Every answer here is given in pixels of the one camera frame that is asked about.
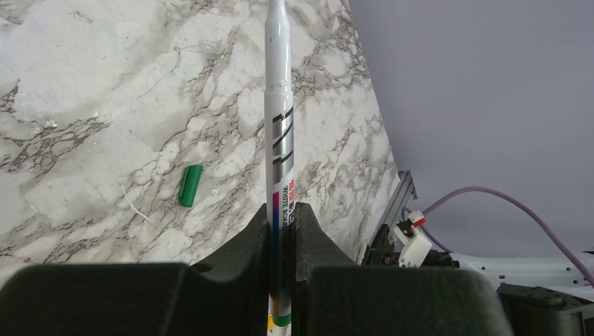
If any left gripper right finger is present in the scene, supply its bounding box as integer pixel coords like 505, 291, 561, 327
291, 202, 512, 335

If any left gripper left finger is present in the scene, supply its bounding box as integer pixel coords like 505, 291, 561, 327
1, 208, 269, 335

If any green pen cap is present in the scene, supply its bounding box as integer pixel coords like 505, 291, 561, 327
178, 164, 203, 208

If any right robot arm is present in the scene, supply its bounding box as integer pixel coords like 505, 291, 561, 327
422, 249, 593, 335

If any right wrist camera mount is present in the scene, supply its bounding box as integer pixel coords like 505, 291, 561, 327
392, 211, 432, 268

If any aluminium rail frame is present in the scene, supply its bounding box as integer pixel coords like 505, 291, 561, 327
369, 170, 417, 245

